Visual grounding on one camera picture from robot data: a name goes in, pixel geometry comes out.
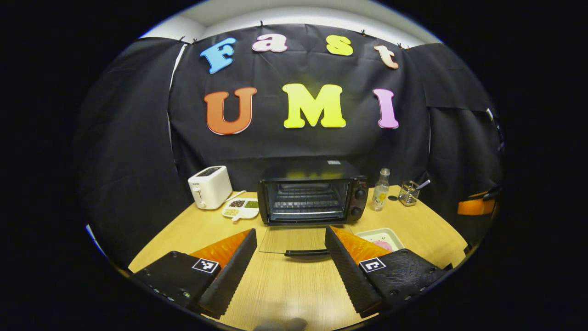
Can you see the white toaster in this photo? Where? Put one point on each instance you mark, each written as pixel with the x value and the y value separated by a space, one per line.
pixel 209 186

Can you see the metal spoon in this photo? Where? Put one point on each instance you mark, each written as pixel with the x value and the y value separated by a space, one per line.
pixel 423 184

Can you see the pale square food plate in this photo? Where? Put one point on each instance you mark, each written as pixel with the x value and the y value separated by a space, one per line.
pixel 374 234

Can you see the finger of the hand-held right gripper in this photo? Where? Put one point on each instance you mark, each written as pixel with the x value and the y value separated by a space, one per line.
pixel 475 206

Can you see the black electric oven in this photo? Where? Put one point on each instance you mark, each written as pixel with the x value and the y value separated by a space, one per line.
pixel 312 172

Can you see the pink round food slice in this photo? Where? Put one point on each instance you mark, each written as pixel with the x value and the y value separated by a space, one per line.
pixel 382 245

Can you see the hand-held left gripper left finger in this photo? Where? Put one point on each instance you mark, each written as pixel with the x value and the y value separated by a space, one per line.
pixel 229 278

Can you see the clear glass bottle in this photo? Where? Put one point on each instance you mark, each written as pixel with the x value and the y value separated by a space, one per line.
pixel 380 193

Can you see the white divided snack plate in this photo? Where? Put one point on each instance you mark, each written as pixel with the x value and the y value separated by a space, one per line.
pixel 240 209

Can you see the black backdrop cloth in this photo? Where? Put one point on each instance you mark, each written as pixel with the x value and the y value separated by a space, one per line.
pixel 138 138

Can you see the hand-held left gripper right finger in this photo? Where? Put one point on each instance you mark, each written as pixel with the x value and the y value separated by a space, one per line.
pixel 353 278

